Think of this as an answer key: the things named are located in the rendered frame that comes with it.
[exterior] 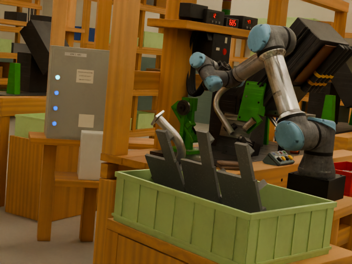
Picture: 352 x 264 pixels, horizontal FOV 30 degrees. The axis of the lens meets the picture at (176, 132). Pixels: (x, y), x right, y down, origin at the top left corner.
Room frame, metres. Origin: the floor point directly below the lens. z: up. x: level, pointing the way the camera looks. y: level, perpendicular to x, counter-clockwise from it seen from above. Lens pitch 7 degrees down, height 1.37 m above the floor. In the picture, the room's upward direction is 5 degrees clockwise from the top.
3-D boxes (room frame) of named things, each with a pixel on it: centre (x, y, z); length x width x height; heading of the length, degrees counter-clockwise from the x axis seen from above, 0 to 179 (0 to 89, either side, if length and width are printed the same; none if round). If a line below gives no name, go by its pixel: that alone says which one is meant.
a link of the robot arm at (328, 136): (2.63, -0.57, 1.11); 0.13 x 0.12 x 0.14; 127
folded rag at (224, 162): (2.84, -0.25, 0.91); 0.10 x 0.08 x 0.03; 103
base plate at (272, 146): (3.45, -0.38, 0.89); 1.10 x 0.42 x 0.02; 143
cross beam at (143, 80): (3.68, -0.09, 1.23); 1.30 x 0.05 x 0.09; 143
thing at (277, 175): (3.28, -0.61, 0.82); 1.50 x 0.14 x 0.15; 143
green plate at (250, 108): (3.36, -0.39, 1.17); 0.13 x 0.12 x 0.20; 143
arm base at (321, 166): (2.64, -0.58, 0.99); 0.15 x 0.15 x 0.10
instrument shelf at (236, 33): (3.61, -0.18, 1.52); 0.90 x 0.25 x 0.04; 143
